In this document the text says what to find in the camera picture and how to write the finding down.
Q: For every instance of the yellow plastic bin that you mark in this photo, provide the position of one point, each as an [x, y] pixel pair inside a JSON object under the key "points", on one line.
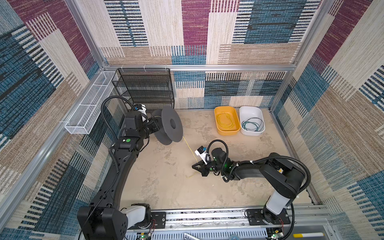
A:
{"points": [[227, 121]]}

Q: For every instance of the black mesh shelf rack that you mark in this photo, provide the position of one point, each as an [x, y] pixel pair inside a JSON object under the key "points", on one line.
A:
{"points": [[151, 87]]}

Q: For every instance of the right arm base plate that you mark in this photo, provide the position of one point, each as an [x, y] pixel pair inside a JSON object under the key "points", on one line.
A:
{"points": [[256, 217]]}

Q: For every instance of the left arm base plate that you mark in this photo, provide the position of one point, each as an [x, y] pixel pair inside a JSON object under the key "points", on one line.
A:
{"points": [[155, 220]]}

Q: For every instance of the white plastic bin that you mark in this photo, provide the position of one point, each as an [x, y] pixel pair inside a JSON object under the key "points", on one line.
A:
{"points": [[252, 121]]}

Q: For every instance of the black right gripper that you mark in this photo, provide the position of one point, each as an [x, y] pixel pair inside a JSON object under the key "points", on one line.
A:
{"points": [[203, 171]]}

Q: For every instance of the aluminium mounting rail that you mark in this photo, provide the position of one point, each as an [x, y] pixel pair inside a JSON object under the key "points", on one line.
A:
{"points": [[307, 223]]}

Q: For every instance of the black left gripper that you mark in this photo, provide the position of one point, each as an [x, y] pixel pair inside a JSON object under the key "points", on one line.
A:
{"points": [[152, 123]]}

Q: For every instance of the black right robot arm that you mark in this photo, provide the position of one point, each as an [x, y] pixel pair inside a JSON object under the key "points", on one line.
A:
{"points": [[287, 175]]}

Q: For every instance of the white wire mesh tray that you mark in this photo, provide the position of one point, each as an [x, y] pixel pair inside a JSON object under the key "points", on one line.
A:
{"points": [[87, 112]]}

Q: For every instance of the dark grey cable spool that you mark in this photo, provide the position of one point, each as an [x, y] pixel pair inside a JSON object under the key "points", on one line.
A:
{"points": [[170, 125]]}

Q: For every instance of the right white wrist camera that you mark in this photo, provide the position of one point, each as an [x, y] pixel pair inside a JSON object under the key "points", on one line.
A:
{"points": [[202, 153]]}

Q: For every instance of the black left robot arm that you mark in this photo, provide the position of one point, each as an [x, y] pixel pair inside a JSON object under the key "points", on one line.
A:
{"points": [[103, 219]]}

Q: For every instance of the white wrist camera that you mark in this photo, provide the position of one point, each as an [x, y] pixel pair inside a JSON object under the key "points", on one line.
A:
{"points": [[202, 153], [142, 109]]}

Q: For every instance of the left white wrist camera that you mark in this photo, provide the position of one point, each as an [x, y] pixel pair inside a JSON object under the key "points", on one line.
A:
{"points": [[142, 109]]}

